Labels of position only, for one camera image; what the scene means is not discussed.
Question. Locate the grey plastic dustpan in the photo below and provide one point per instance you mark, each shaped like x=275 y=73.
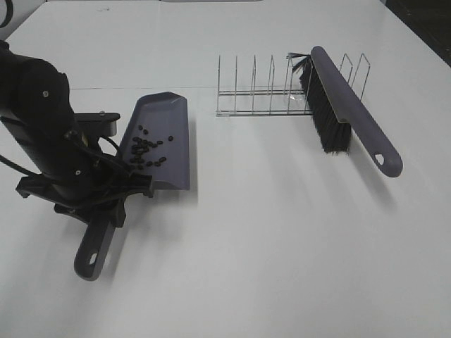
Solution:
x=163 y=114

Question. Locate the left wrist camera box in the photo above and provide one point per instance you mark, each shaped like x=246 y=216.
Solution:
x=98 y=124

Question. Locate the metal wire dish rack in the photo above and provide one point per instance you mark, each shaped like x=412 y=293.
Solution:
x=289 y=101

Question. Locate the grey hand brush black bristles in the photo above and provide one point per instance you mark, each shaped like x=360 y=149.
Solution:
x=338 y=113

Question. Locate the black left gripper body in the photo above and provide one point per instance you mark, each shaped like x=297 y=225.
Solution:
x=83 y=198

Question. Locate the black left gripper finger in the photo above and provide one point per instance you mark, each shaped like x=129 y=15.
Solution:
x=115 y=212

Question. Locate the pile of coffee beans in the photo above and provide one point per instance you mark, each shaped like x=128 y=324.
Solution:
x=147 y=152

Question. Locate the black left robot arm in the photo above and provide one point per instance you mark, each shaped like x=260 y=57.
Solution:
x=74 y=173

